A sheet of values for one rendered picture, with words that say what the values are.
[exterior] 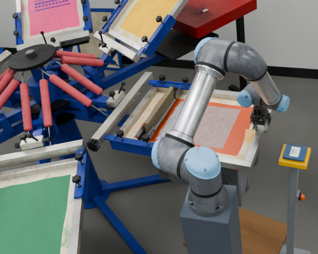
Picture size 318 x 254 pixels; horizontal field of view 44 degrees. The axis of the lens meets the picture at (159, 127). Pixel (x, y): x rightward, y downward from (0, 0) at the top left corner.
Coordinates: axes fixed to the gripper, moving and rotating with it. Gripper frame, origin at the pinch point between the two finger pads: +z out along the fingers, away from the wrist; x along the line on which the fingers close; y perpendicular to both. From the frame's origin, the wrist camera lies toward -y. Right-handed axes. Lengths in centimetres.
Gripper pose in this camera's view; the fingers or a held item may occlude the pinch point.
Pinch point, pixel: (261, 129)
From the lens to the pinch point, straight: 210.4
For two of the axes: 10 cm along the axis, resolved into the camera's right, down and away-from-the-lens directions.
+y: -4.2, 6.3, -6.6
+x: 8.9, 1.4, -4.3
